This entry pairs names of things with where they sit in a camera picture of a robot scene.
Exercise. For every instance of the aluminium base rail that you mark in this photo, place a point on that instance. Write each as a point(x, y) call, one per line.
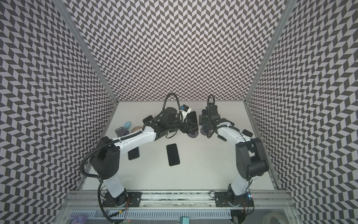
point(172, 205)

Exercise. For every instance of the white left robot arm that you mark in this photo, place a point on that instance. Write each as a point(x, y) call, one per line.
point(103, 162)

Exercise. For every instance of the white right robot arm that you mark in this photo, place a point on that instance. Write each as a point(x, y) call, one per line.
point(250, 157)

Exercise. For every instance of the aluminium corner post left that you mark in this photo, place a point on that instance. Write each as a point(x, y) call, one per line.
point(64, 13)

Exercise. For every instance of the light blue earbuds case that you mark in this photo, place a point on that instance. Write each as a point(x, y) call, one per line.
point(127, 125)

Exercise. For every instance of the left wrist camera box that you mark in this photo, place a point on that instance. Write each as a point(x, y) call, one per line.
point(184, 111)

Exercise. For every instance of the clear packing tape roll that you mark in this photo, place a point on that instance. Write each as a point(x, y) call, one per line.
point(136, 129)

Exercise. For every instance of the aluminium corner post right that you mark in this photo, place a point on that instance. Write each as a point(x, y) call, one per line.
point(271, 47)

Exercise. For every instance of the aluminium corner post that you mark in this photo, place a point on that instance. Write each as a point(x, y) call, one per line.
point(271, 47)
point(64, 13)

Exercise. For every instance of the purple round stand purple phone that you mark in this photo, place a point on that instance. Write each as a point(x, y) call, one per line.
point(193, 134)

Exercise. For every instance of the purple phone on stand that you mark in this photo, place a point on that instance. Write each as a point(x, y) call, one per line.
point(192, 117)

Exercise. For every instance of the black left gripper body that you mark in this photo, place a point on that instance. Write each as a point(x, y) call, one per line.
point(183, 127)

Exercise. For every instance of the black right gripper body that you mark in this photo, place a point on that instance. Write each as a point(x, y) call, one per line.
point(204, 122)

